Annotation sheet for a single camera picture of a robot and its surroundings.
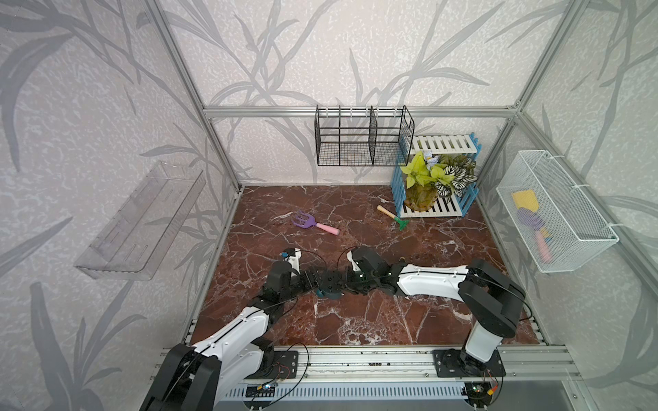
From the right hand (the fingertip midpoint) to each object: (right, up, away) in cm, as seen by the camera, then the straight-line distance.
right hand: (332, 283), depth 83 cm
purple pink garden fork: (-11, +18, +24) cm, 32 cm away
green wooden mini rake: (+28, +18, +25) cm, 42 cm away
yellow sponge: (+65, +28, +1) cm, 71 cm away
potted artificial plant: (+35, +36, +8) cm, 51 cm away
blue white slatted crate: (+53, +25, +28) cm, 65 cm away
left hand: (-4, +3, +1) cm, 5 cm away
